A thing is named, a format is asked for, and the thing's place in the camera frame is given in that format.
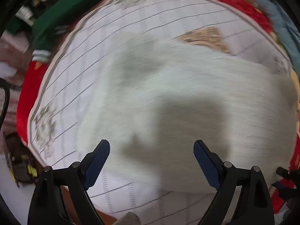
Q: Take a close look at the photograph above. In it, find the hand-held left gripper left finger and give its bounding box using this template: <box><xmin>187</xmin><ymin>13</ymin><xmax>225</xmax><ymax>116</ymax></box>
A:
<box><xmin>28</xmin><ymin>139</ymin><xmax>110</xmax><ymax>225</ymax></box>

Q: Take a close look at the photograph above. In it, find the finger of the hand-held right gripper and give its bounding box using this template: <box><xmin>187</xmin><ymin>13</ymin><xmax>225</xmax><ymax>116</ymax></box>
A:
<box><xmin>276</xmin><ymin>166</ymin><xmax>300</xmax><ymax>200</ymax></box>

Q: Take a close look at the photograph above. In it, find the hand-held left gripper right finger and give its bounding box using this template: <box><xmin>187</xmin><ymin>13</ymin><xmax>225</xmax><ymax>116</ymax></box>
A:
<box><xmin>193</xmin><ymin>140</ymin><xmax>275</xmax><ymax>225</ymax></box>

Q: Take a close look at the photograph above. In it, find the white fluffy towel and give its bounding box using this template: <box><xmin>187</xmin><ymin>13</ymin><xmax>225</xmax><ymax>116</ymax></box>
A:
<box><xmin>75</xmin><ymin>31</ymin><xmax>298</xmax><ymax>193</ymax></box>

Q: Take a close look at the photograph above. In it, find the grey fuzzy garment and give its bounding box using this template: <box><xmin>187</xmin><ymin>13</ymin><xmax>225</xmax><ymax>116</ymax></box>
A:
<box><xmin>117</xmin><ymin>212</ymin><xmax>141</xmax><ymax>225</ymax></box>

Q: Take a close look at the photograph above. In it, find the red floral blanket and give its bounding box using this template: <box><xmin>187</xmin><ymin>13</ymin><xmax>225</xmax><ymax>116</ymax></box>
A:
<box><xmin>16</xmin><ymin>0</ymin><xmax>300</xmax><ymax>214</ymax></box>

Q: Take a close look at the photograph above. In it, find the white floral grid cloth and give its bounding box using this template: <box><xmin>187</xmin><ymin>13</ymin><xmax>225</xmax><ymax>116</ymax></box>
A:
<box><xmin>28</xmin><ymin>0</ymin><xmax>294</xmax><ymax>225</ymax></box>

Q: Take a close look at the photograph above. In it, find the green garment with striped cuffs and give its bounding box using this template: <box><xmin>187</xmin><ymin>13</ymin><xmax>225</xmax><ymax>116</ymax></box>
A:
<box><xmin>31</xmin><ymin>0</ymin><xmax>111</xmax><ymax>63</ymax></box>

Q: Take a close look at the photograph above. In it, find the blue quilt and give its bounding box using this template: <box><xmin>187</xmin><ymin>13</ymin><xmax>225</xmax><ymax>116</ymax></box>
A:
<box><xmin>249</xmin><ymin>0</ymin><xmax>300</xmax><ymax>62</ymax></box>

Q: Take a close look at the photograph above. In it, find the black cable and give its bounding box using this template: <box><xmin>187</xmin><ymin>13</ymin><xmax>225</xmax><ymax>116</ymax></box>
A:
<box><xmin>0</xmin><ymin>78</ymin><xmax>11</xmax><ymax>129</ymax></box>

